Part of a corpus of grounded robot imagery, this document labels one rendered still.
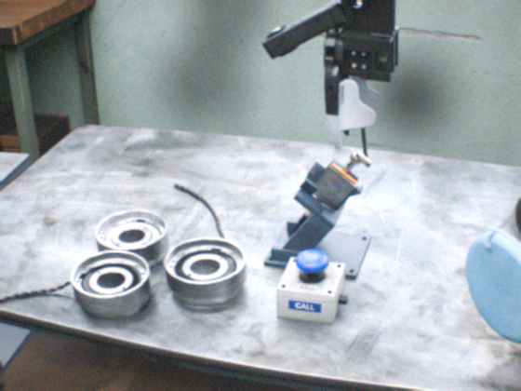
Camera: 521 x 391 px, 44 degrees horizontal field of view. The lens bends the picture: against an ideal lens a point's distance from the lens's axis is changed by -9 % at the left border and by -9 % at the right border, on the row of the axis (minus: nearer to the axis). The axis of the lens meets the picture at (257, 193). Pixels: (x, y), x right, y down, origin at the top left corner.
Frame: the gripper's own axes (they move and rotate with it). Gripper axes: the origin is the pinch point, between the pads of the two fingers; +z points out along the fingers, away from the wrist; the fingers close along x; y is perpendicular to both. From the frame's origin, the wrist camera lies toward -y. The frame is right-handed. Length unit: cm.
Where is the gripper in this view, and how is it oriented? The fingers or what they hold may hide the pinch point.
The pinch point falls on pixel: (337, 131)
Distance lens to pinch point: 87.8
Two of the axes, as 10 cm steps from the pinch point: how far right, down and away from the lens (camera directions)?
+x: 3.2, -4.6, 8.3
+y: 9.5, 1.3, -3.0
